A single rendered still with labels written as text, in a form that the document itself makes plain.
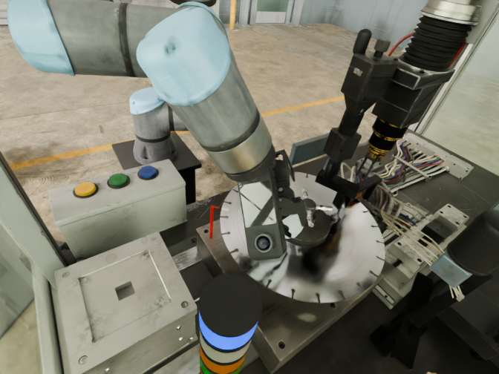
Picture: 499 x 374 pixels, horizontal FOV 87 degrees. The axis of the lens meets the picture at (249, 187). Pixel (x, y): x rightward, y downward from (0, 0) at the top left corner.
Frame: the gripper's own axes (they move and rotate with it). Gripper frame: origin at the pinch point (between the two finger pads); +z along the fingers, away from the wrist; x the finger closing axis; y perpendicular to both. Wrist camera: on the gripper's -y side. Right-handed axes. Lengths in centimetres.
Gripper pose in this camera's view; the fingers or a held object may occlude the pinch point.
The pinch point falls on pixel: (291, 236)
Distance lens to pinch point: 47.3
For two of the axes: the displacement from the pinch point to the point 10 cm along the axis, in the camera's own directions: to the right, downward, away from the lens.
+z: 4.0, 5.6, 7.3
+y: 0.2, -8.0, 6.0
